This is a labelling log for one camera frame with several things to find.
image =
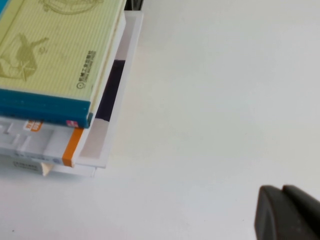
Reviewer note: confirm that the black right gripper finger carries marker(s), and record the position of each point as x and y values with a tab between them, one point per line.
287	217

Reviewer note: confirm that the white book purple rectangle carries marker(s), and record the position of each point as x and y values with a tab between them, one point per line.
112	82

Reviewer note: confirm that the white book orange stripe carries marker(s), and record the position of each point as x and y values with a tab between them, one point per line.
37	142

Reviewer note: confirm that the yellow-green book teal spine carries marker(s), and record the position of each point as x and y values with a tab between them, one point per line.
50	50

